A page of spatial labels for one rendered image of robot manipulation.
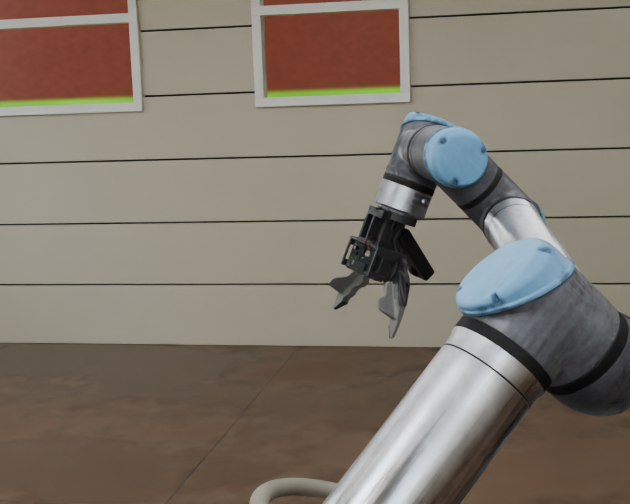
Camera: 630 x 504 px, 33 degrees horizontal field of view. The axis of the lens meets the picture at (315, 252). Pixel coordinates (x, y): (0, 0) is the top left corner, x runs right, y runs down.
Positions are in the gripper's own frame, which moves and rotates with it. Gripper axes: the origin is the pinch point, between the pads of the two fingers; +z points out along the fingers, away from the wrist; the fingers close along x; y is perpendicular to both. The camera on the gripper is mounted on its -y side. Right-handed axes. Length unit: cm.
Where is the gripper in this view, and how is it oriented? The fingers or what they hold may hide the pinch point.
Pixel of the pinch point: (364, 325)
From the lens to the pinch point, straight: 181.1
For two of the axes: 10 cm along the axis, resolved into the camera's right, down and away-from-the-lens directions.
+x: 6.2, 2.9, -7.3
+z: -3.5, 9.3, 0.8
